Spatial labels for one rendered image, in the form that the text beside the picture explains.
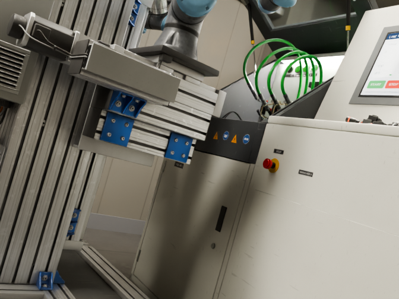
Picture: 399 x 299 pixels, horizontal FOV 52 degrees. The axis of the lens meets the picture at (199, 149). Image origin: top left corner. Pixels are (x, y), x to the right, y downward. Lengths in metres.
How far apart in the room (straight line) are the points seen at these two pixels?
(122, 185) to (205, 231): 1.80
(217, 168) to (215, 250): 0.33
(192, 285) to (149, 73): 0.95
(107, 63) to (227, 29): 2.91
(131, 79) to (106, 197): 2.37
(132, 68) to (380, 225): 0.76
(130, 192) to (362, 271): 2.53
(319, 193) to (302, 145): 0.18
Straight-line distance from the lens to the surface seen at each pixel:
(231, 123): 1.71
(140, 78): 1.08
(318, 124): 1.37
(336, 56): 2.15
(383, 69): 1.67
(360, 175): 1.23
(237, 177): 1.59
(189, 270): 1.75
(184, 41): 1.30
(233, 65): 3.93
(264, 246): 1.42
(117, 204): 3.43
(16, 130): 1.30
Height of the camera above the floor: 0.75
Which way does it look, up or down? 2 degrees up
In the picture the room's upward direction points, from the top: 16 degrees clockwise
